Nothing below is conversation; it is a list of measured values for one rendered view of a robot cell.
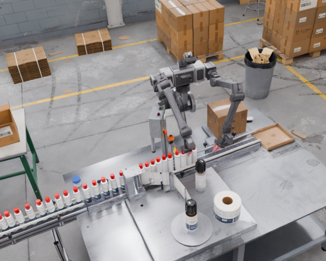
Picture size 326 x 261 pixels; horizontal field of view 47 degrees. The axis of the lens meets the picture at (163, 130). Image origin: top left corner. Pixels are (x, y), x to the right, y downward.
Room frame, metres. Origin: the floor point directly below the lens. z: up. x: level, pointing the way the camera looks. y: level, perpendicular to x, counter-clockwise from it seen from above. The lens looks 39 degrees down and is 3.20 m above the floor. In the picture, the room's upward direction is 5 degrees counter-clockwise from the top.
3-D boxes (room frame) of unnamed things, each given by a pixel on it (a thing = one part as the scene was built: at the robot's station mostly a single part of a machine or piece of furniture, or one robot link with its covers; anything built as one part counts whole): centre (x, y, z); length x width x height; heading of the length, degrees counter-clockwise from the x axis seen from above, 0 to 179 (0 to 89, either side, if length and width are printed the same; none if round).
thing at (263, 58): (4.70, -1.48, 0.50); 0.42 x 0.41 x 0.28; 105
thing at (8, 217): (1.82, 1.19, 0.98); 0.05 x 0.05 x 0.20
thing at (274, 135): (2.67, -1.03, 0.85); 0.30 x 0.26 x 0.04; 111
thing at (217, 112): (2.84, -0.62, 0.99); 0.30 x 0.24 x 0.27; 106
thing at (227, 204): (1.80, -0.43, 0.95); 0.20 x 0.20 x 0.14
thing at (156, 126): (2.35, 0.03, 1.38); 0.17 x 0.10 x 0.19; 166
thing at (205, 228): (1.69, -0.15, 0.89); 0.31 x 0.31 x 0.01
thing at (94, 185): (2.05, 0.57, 0.98); 0.05 x 0.05 x 0.20
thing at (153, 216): (1.85, -0.14, 0.86); 0.80 x 0.67 x 0.05; 111
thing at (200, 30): (6.22, -0.60, 0.45); 1.20 x 0.84 x 0.89; 16
